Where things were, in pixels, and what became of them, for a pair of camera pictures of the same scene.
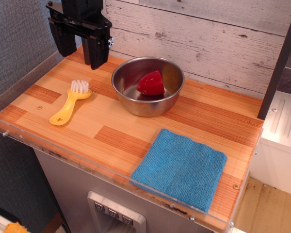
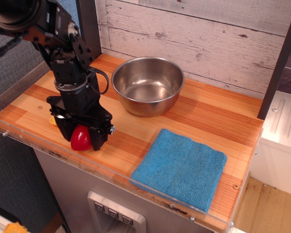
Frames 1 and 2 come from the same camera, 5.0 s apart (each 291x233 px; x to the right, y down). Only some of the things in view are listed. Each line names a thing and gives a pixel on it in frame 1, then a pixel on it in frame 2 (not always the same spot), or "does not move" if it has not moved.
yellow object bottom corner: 15,227 does not move
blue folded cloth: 174,166 does not move
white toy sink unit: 276,159 does not move
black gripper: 84,17 -> 83,107
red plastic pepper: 152,83 -> 80,138
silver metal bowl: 125,78 does not move
